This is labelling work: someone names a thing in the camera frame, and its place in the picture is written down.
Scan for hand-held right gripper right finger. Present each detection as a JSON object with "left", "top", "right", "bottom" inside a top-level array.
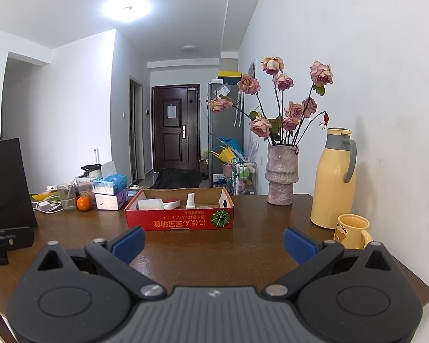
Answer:
[{"left": 263, "top": 226, "right": 401, "bottom": 299}]

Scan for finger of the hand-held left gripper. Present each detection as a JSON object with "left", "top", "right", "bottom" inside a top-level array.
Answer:
[{"left": 0, "top": 226, "right": 35, "bottom": 267}]

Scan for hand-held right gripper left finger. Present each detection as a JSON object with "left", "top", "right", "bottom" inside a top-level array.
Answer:
[{"left": 29, "top": 226, "right": 167, "bottom": 299}]

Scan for red orange cardboard box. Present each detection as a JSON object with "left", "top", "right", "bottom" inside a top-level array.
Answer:
[{"left": 124, "top": 188, "right": 235, "bottom": 232}]

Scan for purple tissue pack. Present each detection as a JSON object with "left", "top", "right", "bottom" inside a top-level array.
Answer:
[{"left": 95, "top": 189, "right": 128, "bottom": 211}]

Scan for yellow mug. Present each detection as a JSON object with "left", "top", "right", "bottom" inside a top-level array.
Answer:
[{"left": 332, "top": 214, "right": 373, "bottom": 251}]

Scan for black paper bag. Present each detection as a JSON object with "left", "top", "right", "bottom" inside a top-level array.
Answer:
[{"left": 0, "top": 109, "right": 38, "bottom": 231}]

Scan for clear drinking glass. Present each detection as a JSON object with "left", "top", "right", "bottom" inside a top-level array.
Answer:
[{"left": 56, "top": 183, "right": 77, "bottom": 211}]

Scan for blue tissue pack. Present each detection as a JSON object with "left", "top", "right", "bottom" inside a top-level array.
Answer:
[{"left": 92, "top": 161, "right": 128, "bottom": 195}]

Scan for yellow thermos jug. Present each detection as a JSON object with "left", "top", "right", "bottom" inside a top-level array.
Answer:
[{"left": 310, "top": 127, "right": 357, "bottom": 229}]

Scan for pink textured vase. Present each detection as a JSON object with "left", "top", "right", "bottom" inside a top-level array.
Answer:
[{"left": 265, "top": 144, "right": 300, "bottom": 206}]

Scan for clear plastic food container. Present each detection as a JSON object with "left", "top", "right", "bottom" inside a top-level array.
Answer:
[{"left": 75, "top": 178, "right": 95, "bottom": 198}]

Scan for metal rack with bottles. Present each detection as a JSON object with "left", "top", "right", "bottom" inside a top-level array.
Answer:
[{"left": 232, "top": 161, "right": 258, "bottom": 195}]

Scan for dark brown door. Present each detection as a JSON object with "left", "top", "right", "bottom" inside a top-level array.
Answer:
[{"left": 151, "top": 84, "right": 201, "bottom": 172}]

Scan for dried rose bouquet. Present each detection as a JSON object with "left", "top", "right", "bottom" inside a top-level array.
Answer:
[{"left": 209, "top": 55, "right": 334, "bottom": 147}]

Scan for grey refrigerator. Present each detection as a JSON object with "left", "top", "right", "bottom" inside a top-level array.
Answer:
[{"left": 207, "top": 81, "right": 244, "bottom": 158}]

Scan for round ceiling lamp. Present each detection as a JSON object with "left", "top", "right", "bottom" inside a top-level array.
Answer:
[{"left": 104, "top": 0, "right": 152, "bottom": 22}]

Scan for white charger with cable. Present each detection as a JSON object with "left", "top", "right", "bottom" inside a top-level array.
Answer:
[{"left": 31, "top": 195, "right": 63, "bottom": 214}]

